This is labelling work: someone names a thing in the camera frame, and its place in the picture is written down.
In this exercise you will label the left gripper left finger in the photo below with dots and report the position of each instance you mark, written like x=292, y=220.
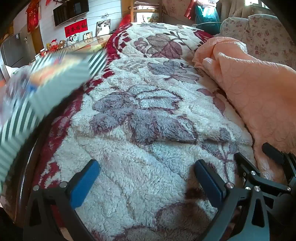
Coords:
x=48, y=207

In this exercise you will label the floral sofa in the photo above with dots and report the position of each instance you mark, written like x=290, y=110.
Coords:
x=264, y=36

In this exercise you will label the green white striped box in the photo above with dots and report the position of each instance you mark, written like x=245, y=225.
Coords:
x=32, y=93

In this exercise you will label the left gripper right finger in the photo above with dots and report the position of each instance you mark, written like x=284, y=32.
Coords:
x=252, y=223

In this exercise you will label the wall television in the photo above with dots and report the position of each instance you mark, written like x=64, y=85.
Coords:
x=69, y=10

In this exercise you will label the wooden shelf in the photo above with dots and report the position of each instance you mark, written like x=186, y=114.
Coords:
x=146, y=11

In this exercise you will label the santa plush toy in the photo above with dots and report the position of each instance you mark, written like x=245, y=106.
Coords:
x=53, y=46

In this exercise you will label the wedding photo frame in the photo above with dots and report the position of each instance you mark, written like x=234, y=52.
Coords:
x=103, y=27

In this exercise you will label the floral fleece blanket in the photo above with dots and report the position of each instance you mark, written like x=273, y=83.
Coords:
x=147, y=120

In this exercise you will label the red banner sign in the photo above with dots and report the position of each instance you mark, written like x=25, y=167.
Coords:
x=76, y=27

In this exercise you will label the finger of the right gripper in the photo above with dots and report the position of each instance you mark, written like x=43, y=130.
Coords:
x=286, y=160
x=253, y=177

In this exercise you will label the teal bag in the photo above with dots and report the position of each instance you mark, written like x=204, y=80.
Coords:
x=207, y=19

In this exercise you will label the peach quilted blanket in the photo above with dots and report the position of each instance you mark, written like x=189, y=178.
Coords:
x=262, y=92

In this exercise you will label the wooden coffee table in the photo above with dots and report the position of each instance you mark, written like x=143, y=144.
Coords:
x=83, y=48

